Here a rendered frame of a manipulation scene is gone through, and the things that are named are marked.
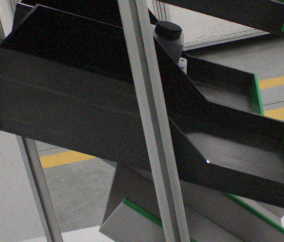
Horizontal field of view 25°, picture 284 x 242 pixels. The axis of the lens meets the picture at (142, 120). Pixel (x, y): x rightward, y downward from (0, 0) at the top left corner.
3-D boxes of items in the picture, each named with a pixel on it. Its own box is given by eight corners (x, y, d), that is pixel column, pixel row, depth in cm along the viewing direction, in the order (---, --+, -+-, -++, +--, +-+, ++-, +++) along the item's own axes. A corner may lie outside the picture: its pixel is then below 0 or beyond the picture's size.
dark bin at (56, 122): (283, 142, 66) (309, 79, 63) (299, 213, 54) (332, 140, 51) (23, 70, 65) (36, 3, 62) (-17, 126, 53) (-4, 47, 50)
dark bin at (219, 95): (250, 91, 80) (270, 37, 76) (257, 138, 68) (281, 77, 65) (35, 31, 79) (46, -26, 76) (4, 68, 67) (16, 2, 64)
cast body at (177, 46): (180, 81, 75) (197, 26, 72) (179, 96, 71) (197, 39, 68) (112, 63, 75) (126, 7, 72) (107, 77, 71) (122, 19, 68)
